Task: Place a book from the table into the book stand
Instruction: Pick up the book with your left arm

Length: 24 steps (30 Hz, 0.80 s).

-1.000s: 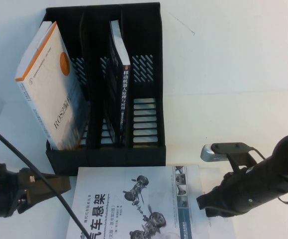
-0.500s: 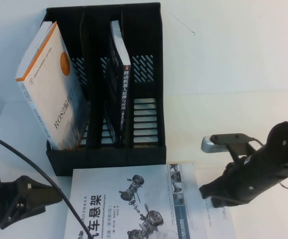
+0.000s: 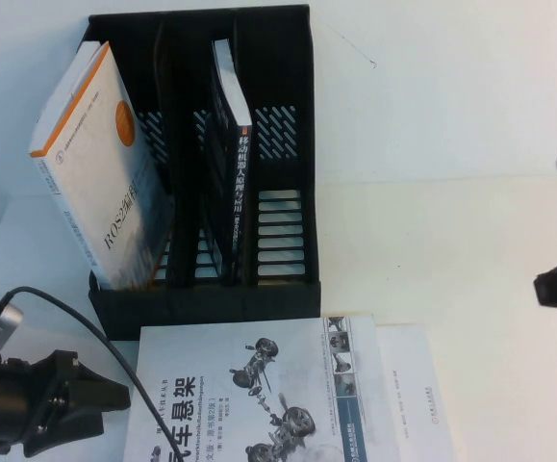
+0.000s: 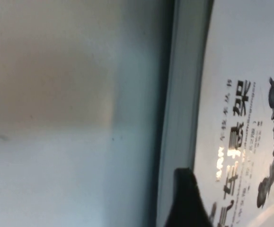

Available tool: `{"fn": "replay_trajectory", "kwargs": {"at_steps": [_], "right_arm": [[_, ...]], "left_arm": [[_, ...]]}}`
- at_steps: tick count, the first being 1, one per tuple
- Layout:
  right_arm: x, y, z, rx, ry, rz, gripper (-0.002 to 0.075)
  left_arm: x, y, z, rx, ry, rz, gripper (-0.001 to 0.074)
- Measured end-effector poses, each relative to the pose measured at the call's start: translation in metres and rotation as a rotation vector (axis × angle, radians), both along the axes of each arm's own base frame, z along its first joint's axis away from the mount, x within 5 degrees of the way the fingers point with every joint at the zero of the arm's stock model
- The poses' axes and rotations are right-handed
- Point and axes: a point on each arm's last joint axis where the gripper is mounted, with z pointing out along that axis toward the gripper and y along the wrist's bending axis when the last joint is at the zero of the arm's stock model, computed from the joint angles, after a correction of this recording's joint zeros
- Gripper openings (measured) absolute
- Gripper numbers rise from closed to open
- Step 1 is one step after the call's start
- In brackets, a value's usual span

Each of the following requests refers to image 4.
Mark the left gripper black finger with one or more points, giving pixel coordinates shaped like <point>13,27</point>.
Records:
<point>186,201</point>

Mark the white car suspension book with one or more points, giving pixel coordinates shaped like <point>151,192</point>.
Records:
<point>222,71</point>

